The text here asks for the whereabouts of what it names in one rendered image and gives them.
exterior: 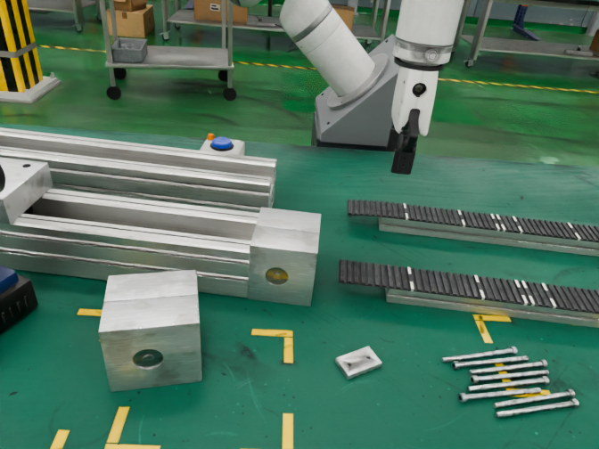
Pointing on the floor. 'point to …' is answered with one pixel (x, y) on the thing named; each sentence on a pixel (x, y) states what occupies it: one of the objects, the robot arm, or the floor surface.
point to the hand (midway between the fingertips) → (398, 155)
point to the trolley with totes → (166, 54)
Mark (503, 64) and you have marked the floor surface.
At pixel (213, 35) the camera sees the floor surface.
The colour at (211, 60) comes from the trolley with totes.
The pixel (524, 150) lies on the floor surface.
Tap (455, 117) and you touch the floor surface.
